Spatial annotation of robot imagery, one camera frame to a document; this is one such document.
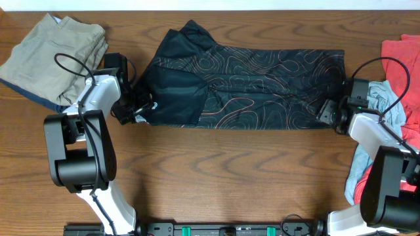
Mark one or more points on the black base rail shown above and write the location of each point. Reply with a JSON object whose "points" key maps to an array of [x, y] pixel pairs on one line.
{"points": [[292, 225]]}

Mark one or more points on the folded navy garment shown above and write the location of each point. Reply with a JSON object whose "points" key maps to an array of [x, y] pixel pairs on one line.
{"points": [[34, 98]]}

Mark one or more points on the red shirt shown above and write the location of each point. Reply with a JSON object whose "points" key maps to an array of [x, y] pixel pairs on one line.
{"points": [[405, 50]]}

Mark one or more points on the light blue shirt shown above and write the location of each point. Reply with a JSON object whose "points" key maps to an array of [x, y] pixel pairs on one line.
{"points": [[380, 96]]}

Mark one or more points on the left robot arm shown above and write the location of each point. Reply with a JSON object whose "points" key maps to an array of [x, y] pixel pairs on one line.
{"points": [[81, 154]]}

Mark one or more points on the black printed jersey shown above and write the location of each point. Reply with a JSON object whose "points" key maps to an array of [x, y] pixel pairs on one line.
{"points": [[196, 82]]}

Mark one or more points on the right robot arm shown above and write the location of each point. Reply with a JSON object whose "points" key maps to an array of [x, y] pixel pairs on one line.
{"points": [[384, 206]]}

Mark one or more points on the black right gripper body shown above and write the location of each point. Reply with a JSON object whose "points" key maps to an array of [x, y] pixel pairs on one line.
{"points": [[329, 111]]}

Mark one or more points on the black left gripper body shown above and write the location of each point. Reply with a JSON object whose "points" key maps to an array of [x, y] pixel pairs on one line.
{"points": [[136, 101]]}

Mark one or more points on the folded khaki shorts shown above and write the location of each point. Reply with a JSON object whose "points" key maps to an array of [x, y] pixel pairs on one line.
{"points": [[48, 63]]}

